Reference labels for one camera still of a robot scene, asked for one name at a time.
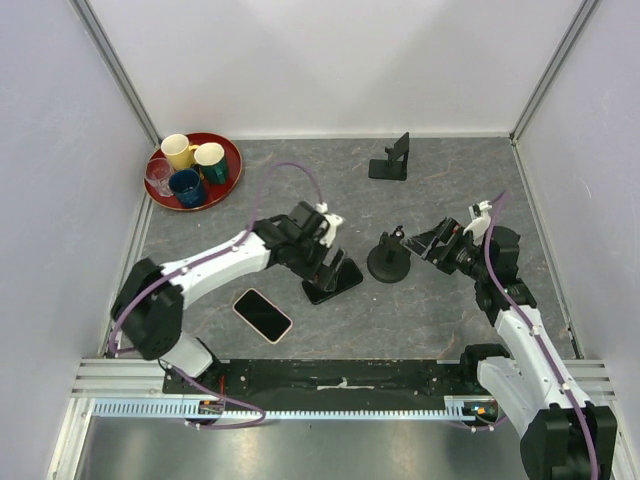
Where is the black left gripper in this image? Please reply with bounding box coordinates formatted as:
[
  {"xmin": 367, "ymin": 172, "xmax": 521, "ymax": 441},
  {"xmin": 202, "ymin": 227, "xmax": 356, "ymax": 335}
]
[{"xmin": 286, "ymin": 234, "xmax": 346, "ymax": 291}]

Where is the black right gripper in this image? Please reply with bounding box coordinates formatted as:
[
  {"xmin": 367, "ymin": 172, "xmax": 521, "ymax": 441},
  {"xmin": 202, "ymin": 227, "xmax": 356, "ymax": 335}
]
[{"xmin": 400, "ymin": 216, "xmax": 489, "ymax": 281}]

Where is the black smartphone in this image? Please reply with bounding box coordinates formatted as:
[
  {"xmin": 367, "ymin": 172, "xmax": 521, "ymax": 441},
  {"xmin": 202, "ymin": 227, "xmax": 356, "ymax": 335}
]
[{"xmin": 302, "ymin": 259, "xmax": 364, "ymax": 305}]

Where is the black round-base phone stand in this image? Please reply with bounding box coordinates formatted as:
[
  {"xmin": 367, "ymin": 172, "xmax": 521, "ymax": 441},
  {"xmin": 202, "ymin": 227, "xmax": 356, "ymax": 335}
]
[{"xmin": 367, "ymin": 225, "xmax": 411, "ymax": 284}]

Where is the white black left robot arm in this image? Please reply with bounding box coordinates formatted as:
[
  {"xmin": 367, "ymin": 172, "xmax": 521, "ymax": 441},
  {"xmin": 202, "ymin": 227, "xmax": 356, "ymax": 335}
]
[{"xmin": 111, "ymin": 202, "xmax": 363, "ymax": 393}]

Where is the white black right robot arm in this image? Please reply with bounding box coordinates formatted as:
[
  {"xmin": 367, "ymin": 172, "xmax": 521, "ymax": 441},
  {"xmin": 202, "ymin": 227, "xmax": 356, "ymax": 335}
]
[{"xmin": 402, "ymin": 218, "xmax": 618, "ymax": 479}]

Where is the black angled desk phone stand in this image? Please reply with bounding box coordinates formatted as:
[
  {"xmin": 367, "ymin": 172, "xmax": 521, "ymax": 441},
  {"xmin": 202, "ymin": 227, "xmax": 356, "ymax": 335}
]
[{"xmin": 368, "ymin": 132, "xmax": 410, "ymax": 181}]

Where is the pink-cased smartphone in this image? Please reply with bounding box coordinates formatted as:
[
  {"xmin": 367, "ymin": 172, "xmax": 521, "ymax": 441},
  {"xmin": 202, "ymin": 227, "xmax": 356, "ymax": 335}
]
[{"xmin": 232, "ymin": 288, "xmax": 293, "ymax": 344}]

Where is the green mug white inside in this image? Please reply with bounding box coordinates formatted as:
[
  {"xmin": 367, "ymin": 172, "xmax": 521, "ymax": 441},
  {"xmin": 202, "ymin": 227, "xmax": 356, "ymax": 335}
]
[{"xmin": 194, "ymin": 142, "xmax": 229, "ymax": 185}]

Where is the dark blue mug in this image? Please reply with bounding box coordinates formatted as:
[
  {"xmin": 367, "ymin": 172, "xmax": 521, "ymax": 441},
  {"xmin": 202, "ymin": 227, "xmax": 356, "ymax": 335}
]
[{"xmin": 169, "ymin": 168, "xmax": 207, "ymax": 209}]

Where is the clear drinking glass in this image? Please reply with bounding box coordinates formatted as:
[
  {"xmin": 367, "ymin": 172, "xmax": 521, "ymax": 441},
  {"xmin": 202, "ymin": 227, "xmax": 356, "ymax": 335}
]
[{"xmin": 145, "ymin": 157, "xmax": 174, "ymax": 197}]

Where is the yellow mug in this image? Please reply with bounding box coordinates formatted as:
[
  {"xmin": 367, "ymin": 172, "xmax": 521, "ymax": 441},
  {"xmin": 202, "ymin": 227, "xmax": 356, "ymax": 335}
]
[{"xmin": 160, "ymin": 134, "xmax": 198, "ymax": 171}]

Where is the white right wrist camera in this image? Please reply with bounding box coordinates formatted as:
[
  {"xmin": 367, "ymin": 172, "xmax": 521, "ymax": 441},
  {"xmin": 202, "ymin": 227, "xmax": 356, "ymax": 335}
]
[{"xmin": 463, "ymin": 200, "xmax": 492, "ymax": 241}]

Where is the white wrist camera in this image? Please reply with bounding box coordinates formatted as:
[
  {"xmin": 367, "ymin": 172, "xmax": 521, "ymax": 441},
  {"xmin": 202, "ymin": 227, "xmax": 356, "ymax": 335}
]
[
  {"xmin": 463, "ymin": 200, "xmax": 492, "ymax": 241},
  {"xmin": 315, "ymin": 202, "xmax": 344, "ymax": 248}
]

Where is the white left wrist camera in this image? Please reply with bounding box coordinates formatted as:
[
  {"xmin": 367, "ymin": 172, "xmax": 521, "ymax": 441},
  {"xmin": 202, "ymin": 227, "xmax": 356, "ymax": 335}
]
[{"xmin": 315, "ymin": 202, "xmax": 344, "ymax": 248}]

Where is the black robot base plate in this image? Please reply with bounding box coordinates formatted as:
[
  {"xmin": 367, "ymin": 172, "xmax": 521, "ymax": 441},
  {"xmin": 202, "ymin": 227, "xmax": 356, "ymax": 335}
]
[{"xmin": 197, "ymin": 359, "xmax": 488, "ymax": 410}]

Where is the light blue cable duct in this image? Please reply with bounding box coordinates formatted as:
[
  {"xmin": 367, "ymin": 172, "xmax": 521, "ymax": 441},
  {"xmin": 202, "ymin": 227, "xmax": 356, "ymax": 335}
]
[{"xmin": 92, "ymin": 398, "xmax": 496, "ymax": 421}]

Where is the aluminium frame rail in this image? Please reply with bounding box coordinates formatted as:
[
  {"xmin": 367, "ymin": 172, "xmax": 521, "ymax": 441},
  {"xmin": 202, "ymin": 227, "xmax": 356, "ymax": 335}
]
[{"xmin": 69, "ymin": 357, "xmax": 171, "ymax": 399}]

